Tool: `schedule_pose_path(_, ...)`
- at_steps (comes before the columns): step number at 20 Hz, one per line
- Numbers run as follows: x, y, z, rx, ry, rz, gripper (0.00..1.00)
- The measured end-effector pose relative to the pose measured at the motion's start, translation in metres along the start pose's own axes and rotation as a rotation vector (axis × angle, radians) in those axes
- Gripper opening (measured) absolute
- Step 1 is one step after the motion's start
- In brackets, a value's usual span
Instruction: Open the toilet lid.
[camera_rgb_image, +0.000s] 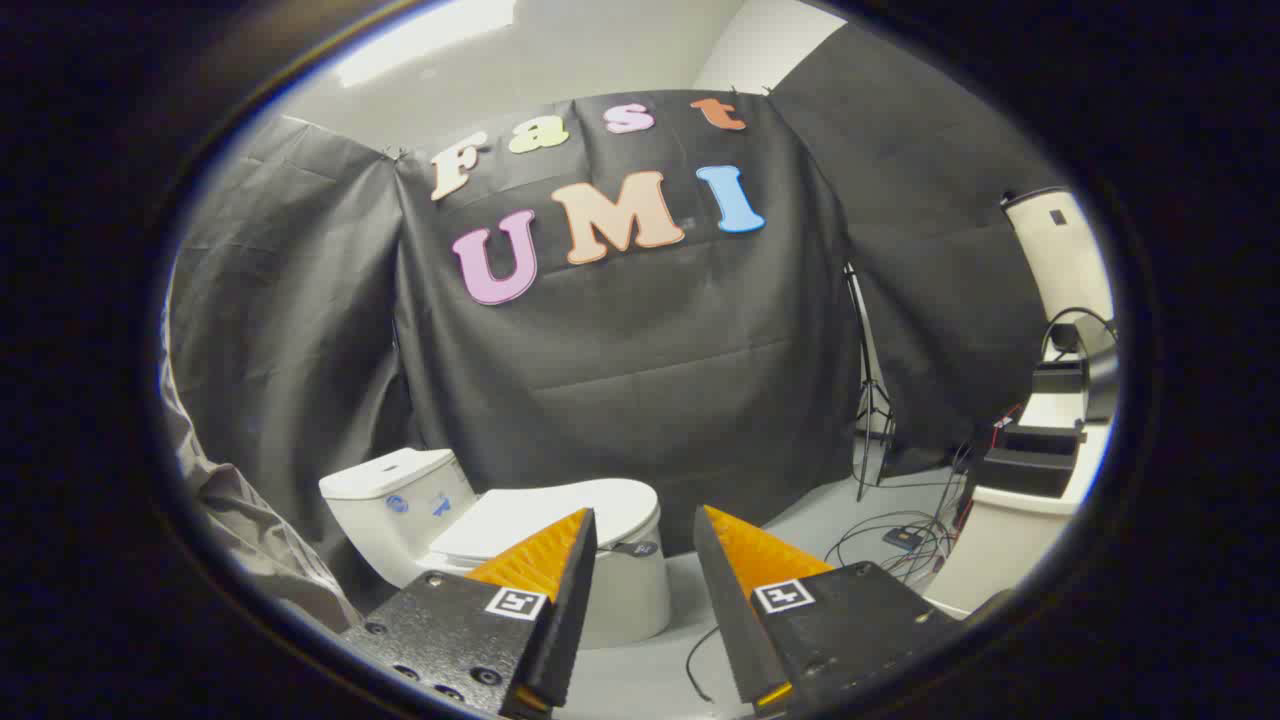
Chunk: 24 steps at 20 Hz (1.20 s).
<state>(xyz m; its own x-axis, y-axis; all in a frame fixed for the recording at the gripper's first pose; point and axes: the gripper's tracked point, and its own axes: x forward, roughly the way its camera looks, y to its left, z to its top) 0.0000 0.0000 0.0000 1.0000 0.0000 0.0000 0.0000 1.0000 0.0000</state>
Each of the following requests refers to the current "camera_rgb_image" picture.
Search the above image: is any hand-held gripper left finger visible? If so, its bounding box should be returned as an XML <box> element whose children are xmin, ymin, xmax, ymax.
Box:
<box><xmin>340</xmin><ymin>508</ymin><xmax>599</xmax><ymax>719</ymax></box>

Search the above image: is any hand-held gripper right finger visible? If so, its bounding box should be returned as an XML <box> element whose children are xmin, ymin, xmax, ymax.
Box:
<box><xmin>692</xmin><ymin>505</ymin><xmax>966</xmax><ymax>716</ymax></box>

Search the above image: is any white toilet lid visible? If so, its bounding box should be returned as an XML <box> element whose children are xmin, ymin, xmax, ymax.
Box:
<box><xmin>430</xmin><ymin>478</ymin><xmax>661</xmax><ymax>567</ymax></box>

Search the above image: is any white toilet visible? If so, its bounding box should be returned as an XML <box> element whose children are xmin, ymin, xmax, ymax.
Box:
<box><xmin>318</xmin><ymin>447</ymin><xmax>673</xmax><ymax>649</ymax></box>

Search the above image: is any black backdrop cloth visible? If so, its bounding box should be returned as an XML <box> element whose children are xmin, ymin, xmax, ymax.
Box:
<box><xmin>165</xmin><ymin>25</ymin><xmax>1061</xmax><ymax>601</ymax></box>

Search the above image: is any white counter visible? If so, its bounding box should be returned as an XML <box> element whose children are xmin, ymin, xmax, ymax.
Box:
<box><xmin>925</xmin><ymin>390</ymin><xmax>1111</xmax><ymax>617</ymax></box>

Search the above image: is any grey clothing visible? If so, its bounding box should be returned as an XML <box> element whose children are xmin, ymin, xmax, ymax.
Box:
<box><xmin>160</xmin><ymin>360</ymin><xmax>361</xmax><ymax>633</ymax></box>

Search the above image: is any large black box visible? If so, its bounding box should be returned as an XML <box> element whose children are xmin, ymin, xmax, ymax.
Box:
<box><xmin>975</xmin><ymin>424</ymin><xmax>1083</xmax><ymax>499</ymax></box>

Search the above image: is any small black box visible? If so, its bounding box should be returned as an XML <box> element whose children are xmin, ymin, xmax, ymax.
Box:
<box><xmin>1032</xmin><ymin>360</ymin><xmax>1087</xmax><ymax>395</ymax></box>

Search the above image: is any white upright panel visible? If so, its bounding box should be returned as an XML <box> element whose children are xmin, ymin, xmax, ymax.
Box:
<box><xmin>1002</xmin><ymin>186</ymin><xmax>1117</xmax><ymax>353</ymax></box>

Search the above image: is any thin black floor cable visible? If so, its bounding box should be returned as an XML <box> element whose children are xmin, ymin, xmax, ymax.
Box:
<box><xmin>685</xmin><ymin>625</ymin><xmax>723</xmax><ymax>704</ymax></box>

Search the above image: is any tangle of floor cables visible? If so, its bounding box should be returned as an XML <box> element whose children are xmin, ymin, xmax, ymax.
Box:
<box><xmin>825</xmin><ymin>440</ymin><xmax>979</xmax><ymax>587</ymax></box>

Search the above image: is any looped black cable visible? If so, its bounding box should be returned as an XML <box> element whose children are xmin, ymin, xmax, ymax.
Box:
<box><xmin>1040</xmin><ymin>306</ymin><xmax>1117</xmax><ymax>363</ymax></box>

